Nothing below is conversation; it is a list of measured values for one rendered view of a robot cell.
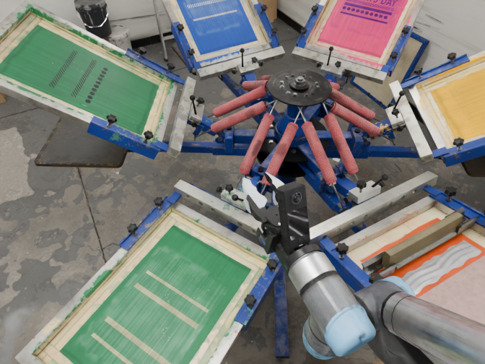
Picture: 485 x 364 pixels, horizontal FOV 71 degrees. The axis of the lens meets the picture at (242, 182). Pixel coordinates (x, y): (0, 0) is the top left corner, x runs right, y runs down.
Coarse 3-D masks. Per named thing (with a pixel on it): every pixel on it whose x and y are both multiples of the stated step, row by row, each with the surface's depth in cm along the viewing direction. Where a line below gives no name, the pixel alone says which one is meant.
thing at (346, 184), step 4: (344, 180) 153; (348, 180) 153; (336, 184) 153; (340, 184) 151; (344, 184) 150; (348, 184) 150; (352, 184) 150; (356, 184) 149; (336, 188) 154; (340, 188) 152; (344, 188) 149; (348, 188) 148; (352, 188) 147; (340, 192) 153; (344, 192) 150; (348, 192) 147; (344, 196) 151; (372, 196) 141; (352, 200) 147; (356, 204) 145
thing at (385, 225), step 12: (420, 204) 141; (432, 204) 143; (396, 216) 138; (408, 216) 138; (372, 228) 134; (384, 228) 134; (480, 228) 128; (348, 240) 130; (360, 240) 130; (348, 252) 130; (432, 360) 94
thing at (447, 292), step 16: (400, 240) 131; (368, 256) 127; (400, 272) 120; (432, 288) 113; (448, 288) 112; (464, 288) 111; (448, 304) 108; (464, 304) 107; (480, 304) 106; (480, 320) 102
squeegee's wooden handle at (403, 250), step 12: (456, 216) 124; (432, 228) 120; (444, 228) 122; (456, 228) 126; (408, 240) 117; (420, 240) 118; (432, 240) 122; (384, 252) 115; (396, 252) 114; (408, 252) 118; (384, 264) 118
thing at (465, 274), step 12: (420, 228) 135; (456, 240) 128; (468, 240) 127; (432, 252) 125; (444, 252) 124; (468, 264) 119; (480, 264) 118; (456, 276) 116; (468, 276) 115; (480, 276) 114; (468, 288) 111; (480, 288) 111
